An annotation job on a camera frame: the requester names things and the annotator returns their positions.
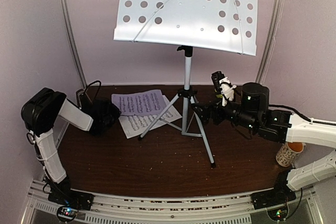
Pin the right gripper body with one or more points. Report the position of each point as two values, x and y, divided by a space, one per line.
243 119

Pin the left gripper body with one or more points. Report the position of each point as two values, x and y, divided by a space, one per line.
108 119

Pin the purple sheet music page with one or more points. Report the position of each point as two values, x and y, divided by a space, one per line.
141 103

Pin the white perforated music stand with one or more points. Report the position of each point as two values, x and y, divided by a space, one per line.
226 25

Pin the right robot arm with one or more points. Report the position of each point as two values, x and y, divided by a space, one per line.
277 123

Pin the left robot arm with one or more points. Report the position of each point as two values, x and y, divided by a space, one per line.
39 114

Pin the brown wooden metronome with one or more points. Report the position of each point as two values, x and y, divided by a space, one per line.
83 100

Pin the patterned paper cup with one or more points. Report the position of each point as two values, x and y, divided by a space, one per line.
288 153

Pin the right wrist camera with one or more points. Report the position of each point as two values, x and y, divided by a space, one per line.
224 89

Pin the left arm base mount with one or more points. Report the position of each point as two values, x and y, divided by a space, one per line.
70 206

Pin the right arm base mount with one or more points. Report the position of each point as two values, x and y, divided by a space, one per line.
275 202

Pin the aluminium front rail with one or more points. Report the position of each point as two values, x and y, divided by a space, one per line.
232 208

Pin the left aluminium corner post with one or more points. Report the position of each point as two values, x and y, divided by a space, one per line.
72 43

